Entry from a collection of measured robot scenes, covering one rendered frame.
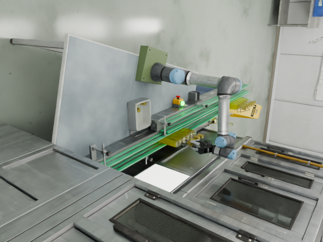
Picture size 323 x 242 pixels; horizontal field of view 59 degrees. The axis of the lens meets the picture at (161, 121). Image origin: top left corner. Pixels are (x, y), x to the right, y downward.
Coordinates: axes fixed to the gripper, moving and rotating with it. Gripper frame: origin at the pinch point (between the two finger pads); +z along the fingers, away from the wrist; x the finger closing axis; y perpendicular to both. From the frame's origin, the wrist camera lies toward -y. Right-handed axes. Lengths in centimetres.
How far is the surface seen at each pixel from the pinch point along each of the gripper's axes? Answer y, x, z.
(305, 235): -35, -15, -92
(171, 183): -38.9, -12.3, -8.9
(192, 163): -5.8, -12.7, -4.7
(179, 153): 2.9, -12.7, 13.0
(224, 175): -1.7, -16.8, -30.0
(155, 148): -16.2, -3.2, 22.6
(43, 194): -123, 23, -1
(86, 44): -59, 78, 42
